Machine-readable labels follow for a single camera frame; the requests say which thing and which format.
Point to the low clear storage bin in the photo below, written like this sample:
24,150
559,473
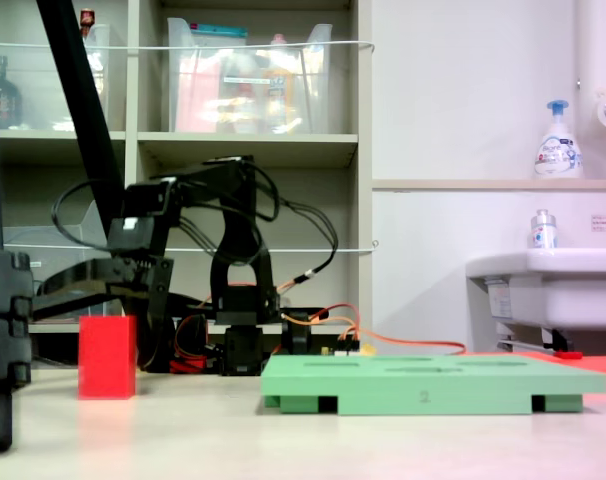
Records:
38,240

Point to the small clear sanitizer bottle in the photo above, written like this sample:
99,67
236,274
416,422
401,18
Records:
543,235

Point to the large clear storage bin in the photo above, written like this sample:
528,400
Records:
313,90

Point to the black round clamp knob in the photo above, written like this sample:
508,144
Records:
297,335

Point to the beige shelf unit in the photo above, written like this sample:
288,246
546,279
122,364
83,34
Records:
303,145

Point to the notched black stack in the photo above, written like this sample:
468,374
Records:
5,325

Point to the orange flat block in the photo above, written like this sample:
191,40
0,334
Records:
603,370

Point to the narrow clear storage bin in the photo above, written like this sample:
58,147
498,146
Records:
103,60

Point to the white sink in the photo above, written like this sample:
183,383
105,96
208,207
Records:
558,295

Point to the dark glass bottle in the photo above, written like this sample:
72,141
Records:
5,100

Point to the sink support bracket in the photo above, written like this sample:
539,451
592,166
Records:
558,341

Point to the small red flat piece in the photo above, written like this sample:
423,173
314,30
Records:
568,355

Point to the green shape hole board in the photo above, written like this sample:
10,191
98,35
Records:
433,380

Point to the white blue soap pump bottle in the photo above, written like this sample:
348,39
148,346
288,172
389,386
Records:
558,150

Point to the clear bag teal zip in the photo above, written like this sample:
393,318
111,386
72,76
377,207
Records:
218,32

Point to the red square block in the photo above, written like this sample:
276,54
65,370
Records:
107,357

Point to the white vertical pipe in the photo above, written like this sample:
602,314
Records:
595,50

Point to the thick black tripod leg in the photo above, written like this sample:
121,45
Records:
83,100

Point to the thin black tripod brace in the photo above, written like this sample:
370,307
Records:
68,306

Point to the pink packet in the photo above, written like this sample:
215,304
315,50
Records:
195,95

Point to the orange bottle pink cap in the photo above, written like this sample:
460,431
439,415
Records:
279,85

